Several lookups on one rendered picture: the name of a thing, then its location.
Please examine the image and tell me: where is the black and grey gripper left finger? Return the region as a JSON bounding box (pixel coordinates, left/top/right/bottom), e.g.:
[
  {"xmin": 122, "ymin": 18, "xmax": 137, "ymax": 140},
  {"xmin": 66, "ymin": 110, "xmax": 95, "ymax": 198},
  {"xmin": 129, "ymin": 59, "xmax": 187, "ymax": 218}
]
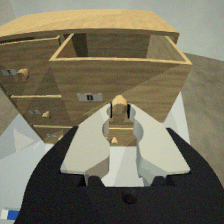
[{"xmin": 13, "ymin": 103, "xmax": 112, "ymax": 224}]

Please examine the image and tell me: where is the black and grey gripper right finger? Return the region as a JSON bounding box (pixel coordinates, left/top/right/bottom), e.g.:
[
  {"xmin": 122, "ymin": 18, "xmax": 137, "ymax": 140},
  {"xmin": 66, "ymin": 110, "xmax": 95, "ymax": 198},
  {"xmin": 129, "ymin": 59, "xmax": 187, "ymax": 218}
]
[{"xmin": 127, "ymin": 103, "xmax": 224, "ymax": 216}]

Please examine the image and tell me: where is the light wooden chest of drawers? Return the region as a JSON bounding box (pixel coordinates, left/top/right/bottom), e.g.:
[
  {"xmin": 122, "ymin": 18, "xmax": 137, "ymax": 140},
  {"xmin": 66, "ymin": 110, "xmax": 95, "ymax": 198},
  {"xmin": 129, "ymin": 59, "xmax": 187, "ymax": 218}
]
[{"xmin": 0, "ymin": 9, "xmax": 180, "ymax": 144}]

